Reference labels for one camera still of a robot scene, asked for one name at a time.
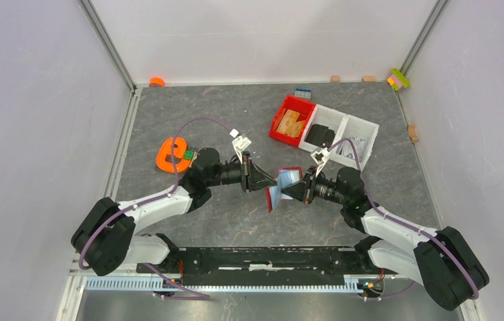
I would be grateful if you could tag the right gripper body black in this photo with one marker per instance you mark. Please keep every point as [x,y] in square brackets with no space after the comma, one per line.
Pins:
[316,186]

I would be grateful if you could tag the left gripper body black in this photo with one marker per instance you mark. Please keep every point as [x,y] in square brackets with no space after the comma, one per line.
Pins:
[244,174]

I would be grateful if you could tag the red leather card holder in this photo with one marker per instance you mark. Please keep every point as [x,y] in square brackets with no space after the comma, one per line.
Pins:
[286,177]

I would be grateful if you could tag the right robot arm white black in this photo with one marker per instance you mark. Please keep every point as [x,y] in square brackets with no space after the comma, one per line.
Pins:
[440,260]

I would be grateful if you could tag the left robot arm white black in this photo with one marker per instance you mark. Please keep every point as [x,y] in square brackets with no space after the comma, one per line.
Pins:
[108,236]

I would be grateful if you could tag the silver cards in white bin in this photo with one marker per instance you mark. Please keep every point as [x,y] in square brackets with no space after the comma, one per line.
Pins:
[347,151]

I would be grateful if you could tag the black cards in white bin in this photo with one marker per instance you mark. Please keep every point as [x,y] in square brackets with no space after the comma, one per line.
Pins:
[320,135]

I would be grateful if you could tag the white divided plastic bin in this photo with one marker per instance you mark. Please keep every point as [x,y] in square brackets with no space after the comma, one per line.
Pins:
[361,132]

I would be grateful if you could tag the green toy brick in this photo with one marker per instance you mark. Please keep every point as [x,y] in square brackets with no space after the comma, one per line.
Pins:
[189,154]

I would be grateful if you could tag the red plastic bin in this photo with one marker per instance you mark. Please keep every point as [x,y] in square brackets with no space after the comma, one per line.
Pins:
[304,107]

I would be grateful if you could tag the blue white small block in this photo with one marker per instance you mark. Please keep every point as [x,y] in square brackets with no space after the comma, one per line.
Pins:
[302,93]

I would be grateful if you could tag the wooden piece right edge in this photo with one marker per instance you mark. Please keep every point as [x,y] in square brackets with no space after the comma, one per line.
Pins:
[412,133]

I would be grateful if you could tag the small orange cap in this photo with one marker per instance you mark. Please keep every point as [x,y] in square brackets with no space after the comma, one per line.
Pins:
[156,82]

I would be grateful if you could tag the colourful toy brick stack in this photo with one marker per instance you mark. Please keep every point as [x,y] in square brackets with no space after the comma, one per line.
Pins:
[397,80]

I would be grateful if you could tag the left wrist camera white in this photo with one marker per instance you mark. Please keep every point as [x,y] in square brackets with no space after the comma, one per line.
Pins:
[240,143]

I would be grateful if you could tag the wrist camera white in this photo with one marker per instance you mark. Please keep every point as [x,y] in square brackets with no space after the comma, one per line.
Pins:
[240,143]
[320,156]

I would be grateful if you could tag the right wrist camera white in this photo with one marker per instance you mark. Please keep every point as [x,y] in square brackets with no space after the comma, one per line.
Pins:
[320,156]

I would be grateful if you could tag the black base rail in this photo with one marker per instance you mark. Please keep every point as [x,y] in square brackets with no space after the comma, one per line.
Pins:
[201,260]

